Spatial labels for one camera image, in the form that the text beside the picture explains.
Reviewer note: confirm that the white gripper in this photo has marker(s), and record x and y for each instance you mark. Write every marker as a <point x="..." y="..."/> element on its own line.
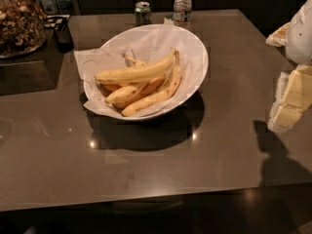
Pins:
<point x="300" y="36"/>

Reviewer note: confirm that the long yellow banana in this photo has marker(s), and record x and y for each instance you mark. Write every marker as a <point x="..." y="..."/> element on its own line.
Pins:
<point x="136" y="74"/>

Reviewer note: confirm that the right curved yellow banana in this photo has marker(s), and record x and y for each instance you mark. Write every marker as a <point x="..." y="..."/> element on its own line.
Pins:
<point x="165" y="92"/>

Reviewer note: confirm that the orange-brown middle banana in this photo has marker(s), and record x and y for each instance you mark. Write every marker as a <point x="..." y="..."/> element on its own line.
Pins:
<point x="151" y="87"/>

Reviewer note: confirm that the white oval bowl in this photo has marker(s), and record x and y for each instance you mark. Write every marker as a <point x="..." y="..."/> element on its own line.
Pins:
<point x="195" y="65"/>

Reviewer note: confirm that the back small banana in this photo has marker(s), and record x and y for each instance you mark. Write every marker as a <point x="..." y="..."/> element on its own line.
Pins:
<point x="133" y="61"/>

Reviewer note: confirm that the lower left yellow banana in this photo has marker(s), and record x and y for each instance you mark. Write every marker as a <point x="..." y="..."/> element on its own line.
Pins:
<point x="125" y="93"/>

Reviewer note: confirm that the clear plastic water bottle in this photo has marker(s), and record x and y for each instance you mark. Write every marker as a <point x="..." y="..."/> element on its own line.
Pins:
<point x="182" y="11"/>

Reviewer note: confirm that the white paper liner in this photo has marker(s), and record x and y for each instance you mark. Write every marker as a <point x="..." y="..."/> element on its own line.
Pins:
<point x="94" y="62"/>

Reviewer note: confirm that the green soda can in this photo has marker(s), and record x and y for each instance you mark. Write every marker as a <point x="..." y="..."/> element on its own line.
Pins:
<point x="143" y="13"/>

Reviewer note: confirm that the dark box on counter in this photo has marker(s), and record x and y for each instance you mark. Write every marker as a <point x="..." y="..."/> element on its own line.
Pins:
<point x="59" y="24"/>

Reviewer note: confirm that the glass jar of nuts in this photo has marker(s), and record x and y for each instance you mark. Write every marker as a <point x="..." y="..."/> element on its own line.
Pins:
<point x="21" y="29"/>

